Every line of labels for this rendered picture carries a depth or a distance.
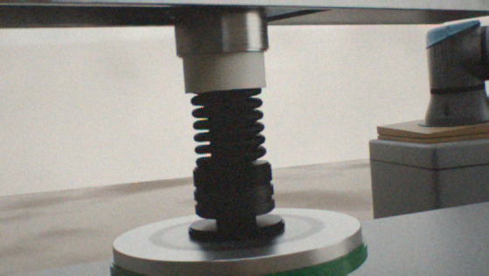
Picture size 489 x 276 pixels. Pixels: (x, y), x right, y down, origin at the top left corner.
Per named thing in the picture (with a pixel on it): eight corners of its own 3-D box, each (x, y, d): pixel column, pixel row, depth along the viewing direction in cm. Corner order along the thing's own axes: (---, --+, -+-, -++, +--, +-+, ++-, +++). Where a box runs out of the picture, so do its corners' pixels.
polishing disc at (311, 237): (59, 264, 55) (58, 250, 55) (214, 217, 72) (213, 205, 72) (278, 290, 43) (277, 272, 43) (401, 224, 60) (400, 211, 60)
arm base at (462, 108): (416, 122, 195) (412, 88, 194) (478, 114, 197) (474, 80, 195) (440, 127, 176) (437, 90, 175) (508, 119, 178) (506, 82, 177)
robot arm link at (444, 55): (434, 86, 196) (429, 25, 194) (495, 80, 188) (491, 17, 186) (423, 90, 182) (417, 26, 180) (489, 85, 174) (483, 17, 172)
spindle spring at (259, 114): (229, 175, 53) (220, 65, 52) (181, 172, 57) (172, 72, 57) (283, 165, 57) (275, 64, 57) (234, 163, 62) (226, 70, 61)
